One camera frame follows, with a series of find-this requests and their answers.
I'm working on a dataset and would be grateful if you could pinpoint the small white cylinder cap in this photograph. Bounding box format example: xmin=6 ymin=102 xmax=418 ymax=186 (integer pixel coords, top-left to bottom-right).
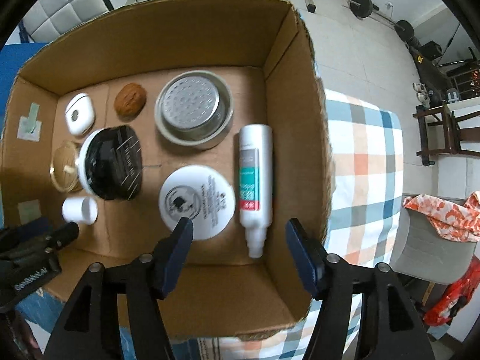
xmin=62 ymin=197 xmax=98 ymax=225

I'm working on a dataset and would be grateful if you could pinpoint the gold round tin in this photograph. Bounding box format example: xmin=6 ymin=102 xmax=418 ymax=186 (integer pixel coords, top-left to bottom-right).
xmin=49 ymin=141 xmax=82 ymax=194

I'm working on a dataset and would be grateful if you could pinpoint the white spray bottle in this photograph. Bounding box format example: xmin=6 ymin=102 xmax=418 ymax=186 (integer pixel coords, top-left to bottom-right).
xmin=238 ymin=124 xmax=273 ymax=259

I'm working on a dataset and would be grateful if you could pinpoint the white earbuds case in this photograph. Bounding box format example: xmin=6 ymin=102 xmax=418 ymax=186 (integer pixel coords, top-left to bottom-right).
xmin=65 ymin=93 xmax=95 ymax=137

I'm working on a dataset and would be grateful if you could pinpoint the silver metal filter basket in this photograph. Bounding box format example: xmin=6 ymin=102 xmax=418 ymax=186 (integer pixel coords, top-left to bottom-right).
xmin=154 ymin=70 xmax=234 ymax=150

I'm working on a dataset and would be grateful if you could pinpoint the brown walnut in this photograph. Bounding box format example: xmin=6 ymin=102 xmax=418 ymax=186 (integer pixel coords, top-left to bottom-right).
xmin=114 ymin=83 xmax=147 ymax=119

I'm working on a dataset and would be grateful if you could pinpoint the blue striped cloth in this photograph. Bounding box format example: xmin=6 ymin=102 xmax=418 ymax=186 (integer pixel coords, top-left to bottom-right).
xmin=0 ymin=42 xmax=196 ymax=360

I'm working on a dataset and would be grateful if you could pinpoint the grey stool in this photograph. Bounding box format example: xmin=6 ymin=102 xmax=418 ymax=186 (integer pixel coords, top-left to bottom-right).
xmin=390 ymin=208 xmax=477 ymax=284

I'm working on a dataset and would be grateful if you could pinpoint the plaid checked cloth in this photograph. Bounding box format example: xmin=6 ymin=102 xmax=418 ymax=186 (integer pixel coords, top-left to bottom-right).
xmin=194 ymin=87 xmax=406 ymax=360

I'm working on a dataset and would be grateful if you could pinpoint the open cardboard box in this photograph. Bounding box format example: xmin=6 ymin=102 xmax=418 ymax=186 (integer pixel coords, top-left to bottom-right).
xmin=1 ymin=0 xmax=331 ymax=338

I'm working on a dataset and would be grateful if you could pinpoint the red plastic bag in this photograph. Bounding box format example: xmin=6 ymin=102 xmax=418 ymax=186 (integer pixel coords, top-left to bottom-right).
xmin=423 ymin=256 xmax=479 ymax=327

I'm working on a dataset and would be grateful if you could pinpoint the orange patterned cloth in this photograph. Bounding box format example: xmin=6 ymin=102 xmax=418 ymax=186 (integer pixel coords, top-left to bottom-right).
xmin=403 ymin=191 xmax=480 ymax=243

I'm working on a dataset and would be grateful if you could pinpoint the dark wooden chair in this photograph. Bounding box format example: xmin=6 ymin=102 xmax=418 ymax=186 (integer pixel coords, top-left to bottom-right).
xmin=412 ymin=104 xmax=480 ymax=167

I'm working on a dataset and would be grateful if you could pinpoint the left white padded chair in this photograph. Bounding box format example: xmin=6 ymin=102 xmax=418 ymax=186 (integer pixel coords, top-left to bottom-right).
xmin=19 ymin=0 xmax=113 ymax=42

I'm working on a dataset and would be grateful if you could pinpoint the barbell on floor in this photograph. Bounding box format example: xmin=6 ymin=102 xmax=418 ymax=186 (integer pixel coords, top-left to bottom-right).
xmin=348 ymin=0 xmax=415 ymax=43

